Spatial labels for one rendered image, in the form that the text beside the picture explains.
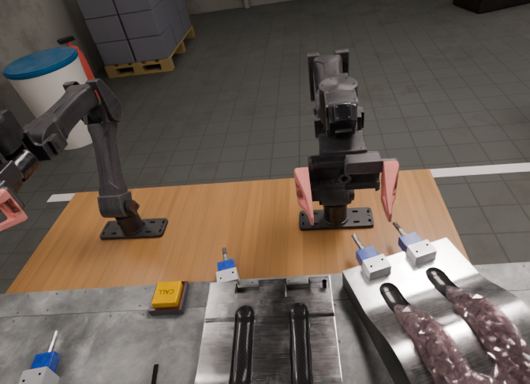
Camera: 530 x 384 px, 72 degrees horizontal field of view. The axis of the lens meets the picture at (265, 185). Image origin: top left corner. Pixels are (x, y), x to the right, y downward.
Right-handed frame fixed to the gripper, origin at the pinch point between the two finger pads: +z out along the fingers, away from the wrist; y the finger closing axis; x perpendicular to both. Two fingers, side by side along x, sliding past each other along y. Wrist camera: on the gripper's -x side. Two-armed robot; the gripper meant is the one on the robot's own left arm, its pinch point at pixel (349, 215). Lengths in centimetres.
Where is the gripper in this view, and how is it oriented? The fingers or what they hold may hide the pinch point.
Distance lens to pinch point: 48.8
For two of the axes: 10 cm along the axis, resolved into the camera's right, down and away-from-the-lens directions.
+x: 1.5, 7.5, 6.4
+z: -0.7, 6.6, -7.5
